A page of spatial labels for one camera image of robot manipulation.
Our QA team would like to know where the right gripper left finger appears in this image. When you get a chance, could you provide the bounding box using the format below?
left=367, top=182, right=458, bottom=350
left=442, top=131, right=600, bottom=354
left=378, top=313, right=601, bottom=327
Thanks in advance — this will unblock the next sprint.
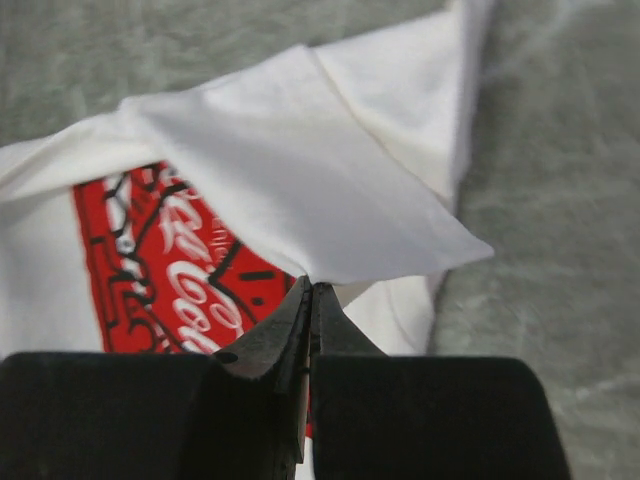
left=1, top=277, right=312, bottom=479

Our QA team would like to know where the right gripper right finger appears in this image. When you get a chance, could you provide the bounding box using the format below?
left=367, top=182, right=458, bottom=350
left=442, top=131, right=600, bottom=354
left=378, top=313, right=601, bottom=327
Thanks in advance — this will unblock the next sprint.
left=310, top=284, right=571, bottom=479

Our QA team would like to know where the white coca cola t shirt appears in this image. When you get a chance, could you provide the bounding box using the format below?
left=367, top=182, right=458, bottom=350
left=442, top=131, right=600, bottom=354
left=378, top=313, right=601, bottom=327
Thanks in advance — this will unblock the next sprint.
left=0, top=0, right=497, bottom=441

